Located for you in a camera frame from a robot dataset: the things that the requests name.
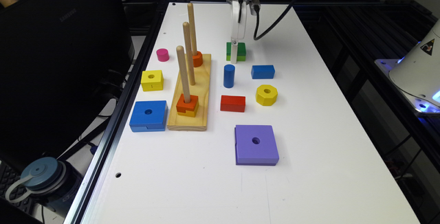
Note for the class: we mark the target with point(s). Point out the purple square block with hole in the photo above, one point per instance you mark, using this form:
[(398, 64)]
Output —
[(255, 145)]

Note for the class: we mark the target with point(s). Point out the dark blue water bottle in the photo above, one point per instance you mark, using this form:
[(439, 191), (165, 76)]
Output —
[(50, 182)]

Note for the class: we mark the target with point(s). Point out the rear wooden peg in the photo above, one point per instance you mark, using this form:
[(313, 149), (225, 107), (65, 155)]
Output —
[(191, 18)]

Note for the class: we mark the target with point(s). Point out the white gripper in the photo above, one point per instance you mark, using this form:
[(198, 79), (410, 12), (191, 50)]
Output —
[(239, 19)]

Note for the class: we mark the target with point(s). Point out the blue cylinder block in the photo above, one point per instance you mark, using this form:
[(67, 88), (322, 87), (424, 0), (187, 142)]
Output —
[(228, 76)]

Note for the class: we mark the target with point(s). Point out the green square block with hole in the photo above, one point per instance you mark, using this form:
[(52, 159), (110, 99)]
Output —
[(241, 52)]

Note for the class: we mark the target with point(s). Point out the middle wooden peg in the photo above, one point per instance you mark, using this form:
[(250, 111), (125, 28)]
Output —
[(189, 57)]

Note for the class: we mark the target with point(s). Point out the wooden base board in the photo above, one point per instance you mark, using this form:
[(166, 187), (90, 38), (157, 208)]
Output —
[(178, 122)]

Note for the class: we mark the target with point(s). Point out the front wooden peg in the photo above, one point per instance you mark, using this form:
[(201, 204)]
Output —
[(183, 72)]

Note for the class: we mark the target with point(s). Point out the red rectangular block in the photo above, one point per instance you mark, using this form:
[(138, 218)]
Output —
[(233, 103)]

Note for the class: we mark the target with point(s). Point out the yellow square block with hole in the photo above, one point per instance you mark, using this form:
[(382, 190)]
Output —
[(152, 80)]

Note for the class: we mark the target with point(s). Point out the yellow block under orange block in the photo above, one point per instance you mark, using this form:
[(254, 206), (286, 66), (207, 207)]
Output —
[(188, 112)]

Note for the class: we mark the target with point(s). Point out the orange round block on peg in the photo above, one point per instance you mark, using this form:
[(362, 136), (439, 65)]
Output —
[(197, 59)]

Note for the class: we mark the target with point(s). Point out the pink cylinder block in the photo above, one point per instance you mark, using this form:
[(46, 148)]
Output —
[(162, 55)]

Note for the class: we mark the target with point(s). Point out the large blue square block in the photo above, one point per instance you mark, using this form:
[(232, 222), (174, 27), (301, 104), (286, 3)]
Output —
[(148, 116)]

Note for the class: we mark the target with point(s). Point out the yellow octagonal block with hole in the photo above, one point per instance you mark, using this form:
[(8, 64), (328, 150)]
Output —
[(266, 95)]

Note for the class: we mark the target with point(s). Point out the wooden peg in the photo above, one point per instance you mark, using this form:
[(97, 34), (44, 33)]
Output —
[(189, 57), (183, 72), (191, 18)]

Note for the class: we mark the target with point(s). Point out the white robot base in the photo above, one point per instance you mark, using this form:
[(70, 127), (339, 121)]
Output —
[(416, 75)]

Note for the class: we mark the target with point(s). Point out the blue rectangular block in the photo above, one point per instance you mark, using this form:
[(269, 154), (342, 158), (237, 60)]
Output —
[(262, 72)]

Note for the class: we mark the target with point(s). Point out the black Samsung monitor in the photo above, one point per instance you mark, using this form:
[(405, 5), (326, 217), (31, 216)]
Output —
[(61, 62)]

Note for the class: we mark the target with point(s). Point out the orange square block on peg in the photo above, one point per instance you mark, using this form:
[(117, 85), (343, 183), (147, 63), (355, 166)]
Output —
[(182, 105)]

